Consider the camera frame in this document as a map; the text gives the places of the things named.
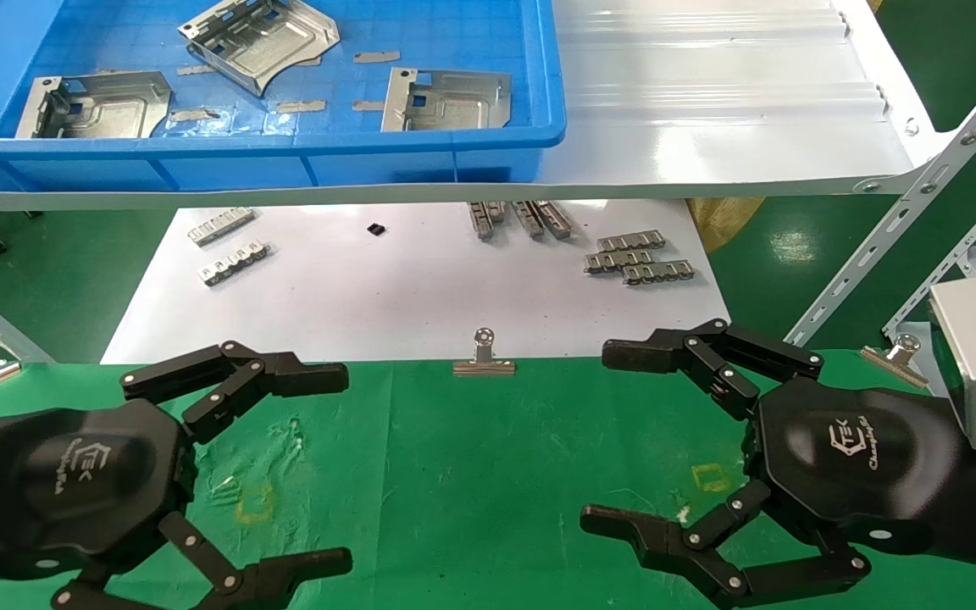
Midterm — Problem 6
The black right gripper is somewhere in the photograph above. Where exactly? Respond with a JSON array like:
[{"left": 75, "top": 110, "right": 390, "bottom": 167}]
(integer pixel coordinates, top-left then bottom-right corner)
[{"left": 580, "top": 319, "right": 963, "bottom": 609}]

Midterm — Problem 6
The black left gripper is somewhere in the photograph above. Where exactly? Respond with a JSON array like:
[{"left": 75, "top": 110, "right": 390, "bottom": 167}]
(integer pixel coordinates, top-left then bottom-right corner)
[{"left": 0, "top": 341, "right": 353, "bottom": 610}]

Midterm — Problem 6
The stamped sheet metal bracket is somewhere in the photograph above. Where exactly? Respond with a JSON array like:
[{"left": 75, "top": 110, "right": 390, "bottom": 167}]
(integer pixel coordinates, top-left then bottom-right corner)
[
  {"left": 15, "top": 71, "right": 173, "bottom": 140},
  {"left": 178, "top": 0, "right": 341, "bottom": 97},
  {"left": 381, "top": 68, "right": 513, "bottom": 133}
]

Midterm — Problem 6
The green cloth mat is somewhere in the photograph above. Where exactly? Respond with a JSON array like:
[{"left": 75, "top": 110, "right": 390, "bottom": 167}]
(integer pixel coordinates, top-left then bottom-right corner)
[{"left": 0, "top": 347, "right": 976, "bottom": 610}]

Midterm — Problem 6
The white paper sheet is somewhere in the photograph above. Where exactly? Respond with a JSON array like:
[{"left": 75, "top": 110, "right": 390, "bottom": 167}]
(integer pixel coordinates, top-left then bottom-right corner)
[{"left": 101, "top": 199, "right": 730, "bottom": 365}]

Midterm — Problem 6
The white metal shelf panel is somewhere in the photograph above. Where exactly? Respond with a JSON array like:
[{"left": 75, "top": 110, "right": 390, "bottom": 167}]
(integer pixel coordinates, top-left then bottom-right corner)
[{"left": 0, "top": 0, "right": 963, "bottom": 213}]

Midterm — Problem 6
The blue plastic bin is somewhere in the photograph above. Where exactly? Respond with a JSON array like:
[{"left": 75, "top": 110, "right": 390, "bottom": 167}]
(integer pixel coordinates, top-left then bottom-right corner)
[{"left": 0, "top": 0, "right": 567, "bottom": 194}]

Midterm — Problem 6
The white slotted angle bar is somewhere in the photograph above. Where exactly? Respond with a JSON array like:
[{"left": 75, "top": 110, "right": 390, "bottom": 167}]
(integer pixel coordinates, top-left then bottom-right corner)
[
  {"left": 783, "top": 41, "right": 976, "bottom": 347},
  {"left": 882, "top": 165, "right": 976, "bottom": 340}
]

